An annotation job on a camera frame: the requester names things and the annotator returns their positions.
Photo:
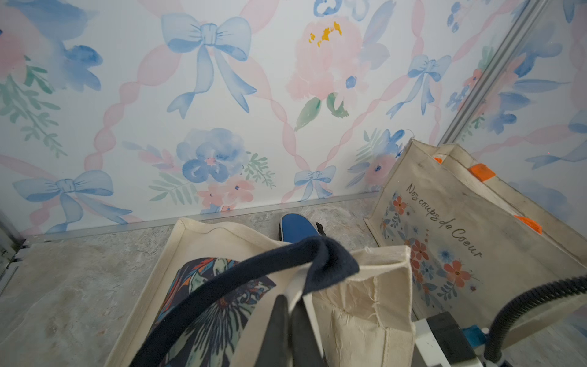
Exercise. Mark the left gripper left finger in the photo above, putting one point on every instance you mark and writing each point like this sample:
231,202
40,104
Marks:
274,350

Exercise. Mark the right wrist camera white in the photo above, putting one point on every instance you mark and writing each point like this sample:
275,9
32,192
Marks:
439,341

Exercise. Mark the cream canvas bag navy handles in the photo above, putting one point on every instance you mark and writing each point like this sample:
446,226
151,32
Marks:
364,320

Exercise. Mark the blue ping pong paddle case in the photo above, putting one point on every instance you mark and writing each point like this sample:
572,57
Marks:
294,228

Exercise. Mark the cream canvas bag orange handles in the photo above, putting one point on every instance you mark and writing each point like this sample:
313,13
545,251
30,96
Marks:
474,242

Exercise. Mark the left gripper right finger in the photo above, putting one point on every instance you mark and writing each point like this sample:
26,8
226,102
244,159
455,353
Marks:
305,351

